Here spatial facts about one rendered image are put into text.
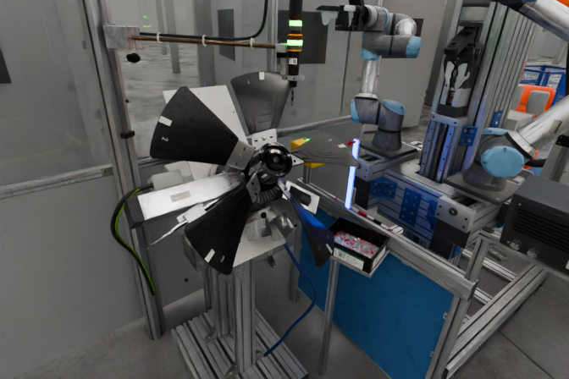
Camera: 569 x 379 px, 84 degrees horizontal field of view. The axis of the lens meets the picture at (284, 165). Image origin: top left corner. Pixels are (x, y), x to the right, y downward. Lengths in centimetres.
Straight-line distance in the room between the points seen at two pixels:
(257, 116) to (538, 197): 82
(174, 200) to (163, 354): 118
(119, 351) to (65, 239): 71
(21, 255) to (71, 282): 26
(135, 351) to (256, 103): 150
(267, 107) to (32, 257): 121
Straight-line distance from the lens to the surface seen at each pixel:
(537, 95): 462
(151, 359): 203
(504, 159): 128
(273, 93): 112
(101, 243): 178
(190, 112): 96
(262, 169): 95
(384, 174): 170
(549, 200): 102
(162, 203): 100
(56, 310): 196
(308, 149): 116
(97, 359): 213
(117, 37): 128
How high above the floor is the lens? 161
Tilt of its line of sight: 25 degrees down
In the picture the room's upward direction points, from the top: 2 degrees clockwise
